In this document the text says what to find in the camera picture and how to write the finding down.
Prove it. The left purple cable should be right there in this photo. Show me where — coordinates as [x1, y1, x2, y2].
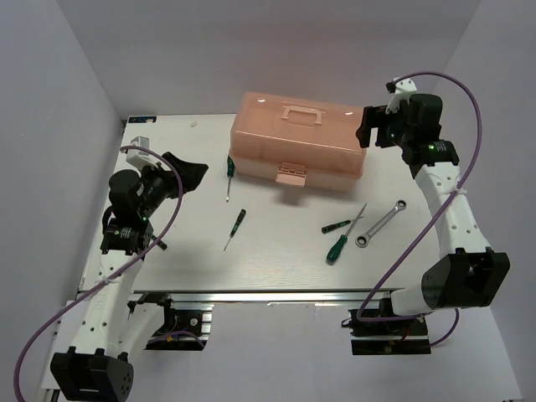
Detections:
[13, 145, 184, 402]

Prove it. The small black screwdriver bit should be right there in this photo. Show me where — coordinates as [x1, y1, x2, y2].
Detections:
[152, 235, 168, 250]

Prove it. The pink plastic toolbox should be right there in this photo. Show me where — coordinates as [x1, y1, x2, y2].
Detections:
[229, 92, 366, 192]

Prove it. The small green precision screwdriver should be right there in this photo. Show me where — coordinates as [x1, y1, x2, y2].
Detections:
[224, 209, 247, 250]

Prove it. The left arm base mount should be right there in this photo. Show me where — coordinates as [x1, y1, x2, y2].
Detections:
[146, 294, 214, 352]

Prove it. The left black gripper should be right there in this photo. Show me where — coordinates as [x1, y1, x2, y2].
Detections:
[137, 152, 209, 219]

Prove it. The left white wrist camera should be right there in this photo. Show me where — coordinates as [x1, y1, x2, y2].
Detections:
[122, 136, 162, 172]

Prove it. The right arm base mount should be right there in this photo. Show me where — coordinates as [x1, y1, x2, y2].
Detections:
[341, 309, 431, 356]

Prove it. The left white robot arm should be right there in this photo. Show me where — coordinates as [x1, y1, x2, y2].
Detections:
[50, 147, 209, 401]

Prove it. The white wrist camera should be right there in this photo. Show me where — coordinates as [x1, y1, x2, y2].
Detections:
[385, 78, 417, 115]
[122, 136, 162, 172]

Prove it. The purple cable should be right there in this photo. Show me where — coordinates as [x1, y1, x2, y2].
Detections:
[13, 145, 184, 402]
[356, 71, 483, 348]

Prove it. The silver ratchet wrench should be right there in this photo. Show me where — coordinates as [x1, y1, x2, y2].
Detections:
[355, 199, 407, 248]

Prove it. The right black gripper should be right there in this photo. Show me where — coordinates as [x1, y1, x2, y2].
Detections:
[355, 104, 414, 148]

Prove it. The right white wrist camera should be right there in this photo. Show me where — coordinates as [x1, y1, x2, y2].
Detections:
[385, 78, 417, 115]

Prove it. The aluminium table rail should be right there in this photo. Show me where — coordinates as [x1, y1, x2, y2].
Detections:
[79, 288, 420, 305]

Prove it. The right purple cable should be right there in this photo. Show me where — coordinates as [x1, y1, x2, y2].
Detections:
[356, 71, 483, 348]

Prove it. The large green screwdriver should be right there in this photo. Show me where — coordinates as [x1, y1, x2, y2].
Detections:
[326, 204, 367, 265]
[225, 155, 235, 203]

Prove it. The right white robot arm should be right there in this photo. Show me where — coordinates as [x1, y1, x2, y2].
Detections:
[356, 94, 510, 334]

